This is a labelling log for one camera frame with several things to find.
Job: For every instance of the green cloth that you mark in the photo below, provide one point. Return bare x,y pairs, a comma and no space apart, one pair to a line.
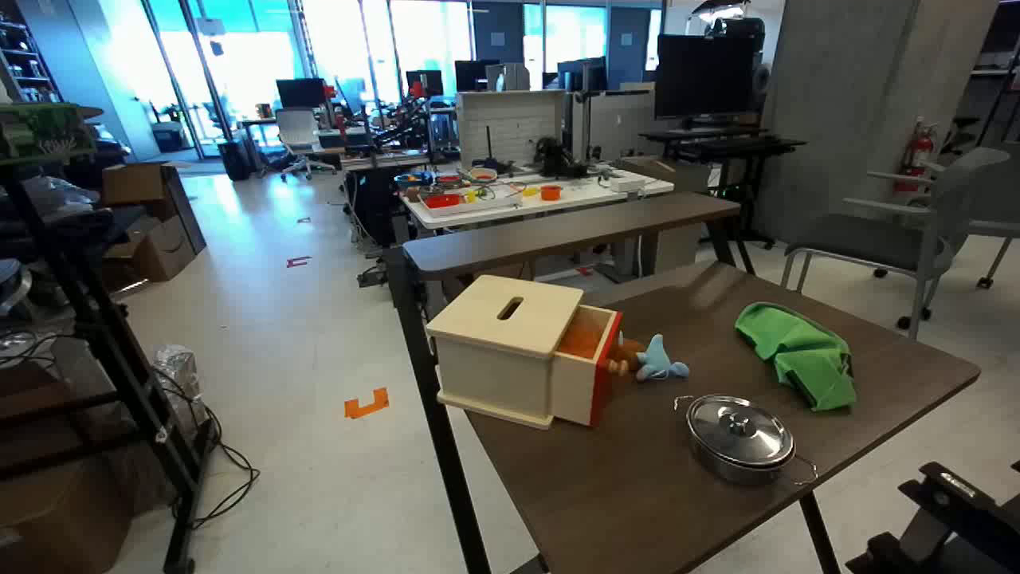
804,354

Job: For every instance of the grey chair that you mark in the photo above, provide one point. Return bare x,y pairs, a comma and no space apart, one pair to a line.
915,239

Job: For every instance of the black metal shelf rack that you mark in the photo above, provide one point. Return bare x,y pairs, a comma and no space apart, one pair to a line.
54,132

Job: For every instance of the black computer monitor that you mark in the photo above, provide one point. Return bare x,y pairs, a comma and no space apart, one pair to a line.
701,73

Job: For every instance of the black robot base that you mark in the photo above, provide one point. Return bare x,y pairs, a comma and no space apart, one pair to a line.
956,532

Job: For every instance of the dark wooden bench table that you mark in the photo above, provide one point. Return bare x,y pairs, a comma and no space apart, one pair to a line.
521,239

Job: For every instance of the blue plush toy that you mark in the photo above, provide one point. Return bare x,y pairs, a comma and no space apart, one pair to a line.
657,365

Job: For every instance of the cardboard box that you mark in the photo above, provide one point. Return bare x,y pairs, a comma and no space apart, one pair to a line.
166,233

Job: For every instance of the white table with toys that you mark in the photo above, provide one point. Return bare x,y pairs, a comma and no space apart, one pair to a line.
530,195

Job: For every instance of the wooden box with drawer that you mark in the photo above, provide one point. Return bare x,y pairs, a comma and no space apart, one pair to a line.
523,351

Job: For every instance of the white office chair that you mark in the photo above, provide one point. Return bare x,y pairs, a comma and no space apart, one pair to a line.
300,143

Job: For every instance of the steel pot with lid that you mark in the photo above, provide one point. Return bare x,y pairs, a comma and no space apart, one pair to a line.
734,437

